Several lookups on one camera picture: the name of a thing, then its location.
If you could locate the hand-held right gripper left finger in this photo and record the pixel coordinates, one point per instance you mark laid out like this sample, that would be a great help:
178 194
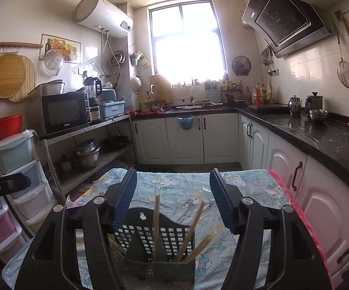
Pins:
123 207

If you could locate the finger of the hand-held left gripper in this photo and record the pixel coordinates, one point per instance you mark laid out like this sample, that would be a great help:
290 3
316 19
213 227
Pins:
8 184

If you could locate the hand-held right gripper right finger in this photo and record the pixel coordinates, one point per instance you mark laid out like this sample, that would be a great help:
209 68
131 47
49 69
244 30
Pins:
222 207

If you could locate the bamboo chopstick pair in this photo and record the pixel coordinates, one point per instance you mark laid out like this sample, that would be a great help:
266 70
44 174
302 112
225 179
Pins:
206 243
192 231
116 247

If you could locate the green plastic utensil basket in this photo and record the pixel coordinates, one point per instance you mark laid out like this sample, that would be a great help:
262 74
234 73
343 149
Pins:
159 265

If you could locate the light blue plastic drawer tower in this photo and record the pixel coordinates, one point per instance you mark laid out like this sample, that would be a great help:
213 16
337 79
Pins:
23 169

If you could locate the pastel plastic drawer tower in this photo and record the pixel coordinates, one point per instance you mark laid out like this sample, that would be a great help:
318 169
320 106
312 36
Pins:
8 229

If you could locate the cartoon printed blanket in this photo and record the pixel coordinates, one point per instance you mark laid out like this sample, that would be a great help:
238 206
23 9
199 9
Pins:
177 193

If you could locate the red plastic basin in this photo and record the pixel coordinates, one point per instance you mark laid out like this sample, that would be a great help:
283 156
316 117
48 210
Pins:
5 128

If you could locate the metal shelf rack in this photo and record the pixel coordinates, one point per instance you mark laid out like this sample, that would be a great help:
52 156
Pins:
71 181

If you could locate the stacked steel pots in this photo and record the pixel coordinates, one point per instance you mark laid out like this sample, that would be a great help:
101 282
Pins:
87 155

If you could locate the black microwave oven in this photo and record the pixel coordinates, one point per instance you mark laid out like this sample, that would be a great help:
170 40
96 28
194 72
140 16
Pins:
64 113

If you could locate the blue hanging trash bin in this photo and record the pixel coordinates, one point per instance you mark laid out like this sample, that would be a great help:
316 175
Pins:
185 123

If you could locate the blue plastic dish bin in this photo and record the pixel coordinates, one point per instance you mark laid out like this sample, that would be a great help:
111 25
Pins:
112 108

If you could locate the round woven straw mat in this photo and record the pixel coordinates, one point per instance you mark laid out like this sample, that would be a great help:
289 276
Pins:
31 81

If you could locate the white base cabinets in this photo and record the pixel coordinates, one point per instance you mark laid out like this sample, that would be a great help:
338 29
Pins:
328 205

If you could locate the steel tray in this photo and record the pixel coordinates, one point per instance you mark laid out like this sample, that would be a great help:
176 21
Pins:
52 87

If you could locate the round bamboo tray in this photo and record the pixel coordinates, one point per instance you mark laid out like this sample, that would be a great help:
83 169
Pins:
6 75

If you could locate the black countertop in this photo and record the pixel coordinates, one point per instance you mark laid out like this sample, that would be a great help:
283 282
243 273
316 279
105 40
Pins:
313 139

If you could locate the black spice rack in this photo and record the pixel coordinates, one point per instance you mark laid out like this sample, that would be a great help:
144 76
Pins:
232 93

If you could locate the light blue knife block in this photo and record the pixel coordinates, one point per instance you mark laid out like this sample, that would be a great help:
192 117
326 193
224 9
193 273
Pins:
213 93

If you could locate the cluster of oil bottles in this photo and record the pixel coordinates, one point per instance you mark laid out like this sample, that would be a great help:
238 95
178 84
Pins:
260 95

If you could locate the blender jug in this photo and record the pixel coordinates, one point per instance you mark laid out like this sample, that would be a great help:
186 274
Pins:
92 89

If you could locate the beige cutting board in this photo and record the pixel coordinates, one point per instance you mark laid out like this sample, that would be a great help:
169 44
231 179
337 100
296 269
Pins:
161 89

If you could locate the steel kettle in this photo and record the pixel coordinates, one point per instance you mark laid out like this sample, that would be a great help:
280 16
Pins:
294 105

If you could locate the white colander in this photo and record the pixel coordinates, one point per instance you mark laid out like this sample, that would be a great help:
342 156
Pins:
135 83

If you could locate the glass pot lid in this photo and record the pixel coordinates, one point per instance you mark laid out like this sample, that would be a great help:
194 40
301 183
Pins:
54 62

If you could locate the steel bowl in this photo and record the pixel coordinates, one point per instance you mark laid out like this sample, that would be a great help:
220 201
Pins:
319 116

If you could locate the wooden rolling pin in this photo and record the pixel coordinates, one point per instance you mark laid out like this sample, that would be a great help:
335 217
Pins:
11 45

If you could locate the grey lidded pot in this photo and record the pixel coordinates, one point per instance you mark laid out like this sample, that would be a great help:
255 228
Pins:
313 101

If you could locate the small hanging kitchen tools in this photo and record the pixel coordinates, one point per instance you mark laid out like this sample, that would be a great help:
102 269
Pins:
266 56

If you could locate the kitchen window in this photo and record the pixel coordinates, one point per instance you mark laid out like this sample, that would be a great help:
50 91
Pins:
186 45

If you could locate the white cylindrical water heater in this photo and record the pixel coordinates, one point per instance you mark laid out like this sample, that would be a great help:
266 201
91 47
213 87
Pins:
102 13

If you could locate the black glass range hood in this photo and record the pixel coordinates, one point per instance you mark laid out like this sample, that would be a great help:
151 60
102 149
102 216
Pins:
283 21

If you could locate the small round wall fan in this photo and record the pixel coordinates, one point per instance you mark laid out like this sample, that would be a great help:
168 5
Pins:
241 65

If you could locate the white wall socket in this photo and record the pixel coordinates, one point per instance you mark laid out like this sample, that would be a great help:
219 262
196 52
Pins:
274 72

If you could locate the fruit wall picture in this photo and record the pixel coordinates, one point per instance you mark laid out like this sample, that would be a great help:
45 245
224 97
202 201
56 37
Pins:
61 46

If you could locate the green white wall holder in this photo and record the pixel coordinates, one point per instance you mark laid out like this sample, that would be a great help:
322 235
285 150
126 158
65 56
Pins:
138 59

